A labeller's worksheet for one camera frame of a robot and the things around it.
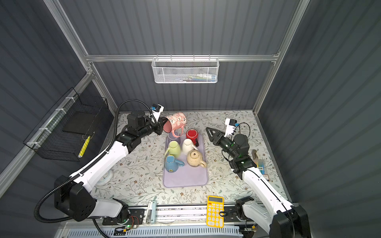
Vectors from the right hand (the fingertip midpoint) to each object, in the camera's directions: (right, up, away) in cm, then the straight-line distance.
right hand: (209, 131), depth 73 cm
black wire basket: (-72, -2, -2) cm, 72 cm away
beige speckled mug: (-7, -16, +12) cm, 22 cm away
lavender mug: (-19, -3, +1) cm, 20 cm away
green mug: (-20, -12, +16) cm, 28 cm away
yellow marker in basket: (-59, -8, -4) cm, 60 cm away
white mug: (-12, -10, +17) cm, 23 cm away
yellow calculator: (+3, -38, +3) cm, 39 cm away
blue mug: (-20, -19, +10) cm, 30 cm away
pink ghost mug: (-17, +4, 0) cm, 18 cm away
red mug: (-8, -3, +24) cm, 25 cm away
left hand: (-23, +7, +5) cm, 24 cm away
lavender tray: (-13, -27, +14) cm, 33 cm away
